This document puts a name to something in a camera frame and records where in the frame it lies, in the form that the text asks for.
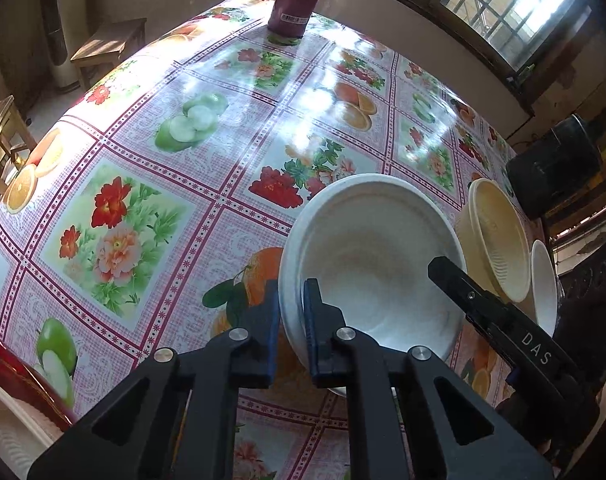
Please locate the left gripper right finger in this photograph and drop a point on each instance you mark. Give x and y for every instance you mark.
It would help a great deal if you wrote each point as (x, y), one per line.
(410, 416)

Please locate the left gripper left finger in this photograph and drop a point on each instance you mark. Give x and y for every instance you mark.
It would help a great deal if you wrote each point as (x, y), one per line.
(174, 416)

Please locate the small white bowl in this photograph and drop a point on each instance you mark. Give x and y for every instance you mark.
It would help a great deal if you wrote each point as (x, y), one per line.
(543, 297)

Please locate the large white bowl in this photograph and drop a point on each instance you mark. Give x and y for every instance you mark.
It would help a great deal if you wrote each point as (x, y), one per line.
(368, 240)

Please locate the red chair with plate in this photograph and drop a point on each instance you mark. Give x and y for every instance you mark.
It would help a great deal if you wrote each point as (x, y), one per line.
(35, 409)

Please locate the large cream colander bowl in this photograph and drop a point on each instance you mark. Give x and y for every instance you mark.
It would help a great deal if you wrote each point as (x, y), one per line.
(493, 242)

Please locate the black electric kettle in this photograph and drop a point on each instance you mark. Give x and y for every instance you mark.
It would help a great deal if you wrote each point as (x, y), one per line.
(554, 167)

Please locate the light wooden stool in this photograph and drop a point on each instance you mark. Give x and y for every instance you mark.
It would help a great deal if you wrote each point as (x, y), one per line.
(15, 138)

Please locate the small wooden stool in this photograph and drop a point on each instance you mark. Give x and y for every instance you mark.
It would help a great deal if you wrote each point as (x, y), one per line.
(111, 44)

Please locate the barred window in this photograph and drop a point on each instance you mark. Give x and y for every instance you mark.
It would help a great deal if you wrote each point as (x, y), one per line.
(517, 39)

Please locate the white standing air conditioner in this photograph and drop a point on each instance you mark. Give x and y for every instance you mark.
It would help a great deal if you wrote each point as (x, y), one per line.
(66, 30)

